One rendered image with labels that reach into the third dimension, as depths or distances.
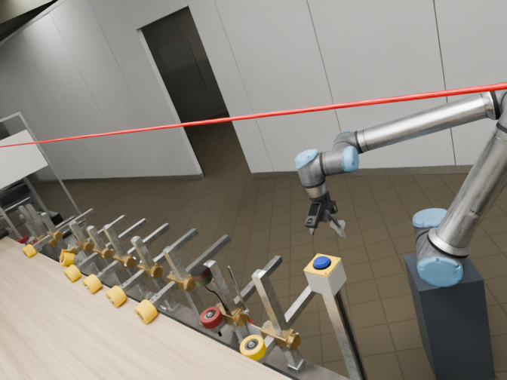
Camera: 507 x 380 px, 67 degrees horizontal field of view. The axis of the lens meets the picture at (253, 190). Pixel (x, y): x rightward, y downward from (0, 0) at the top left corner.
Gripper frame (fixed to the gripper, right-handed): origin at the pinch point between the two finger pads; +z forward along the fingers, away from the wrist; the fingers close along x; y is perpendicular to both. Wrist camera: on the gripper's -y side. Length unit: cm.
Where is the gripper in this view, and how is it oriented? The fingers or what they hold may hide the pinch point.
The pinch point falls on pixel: (327, 238)
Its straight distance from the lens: 157.7
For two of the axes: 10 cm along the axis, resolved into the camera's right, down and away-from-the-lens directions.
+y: 5.5, -5.1, 6.6
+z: 3.3, 8.6, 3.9
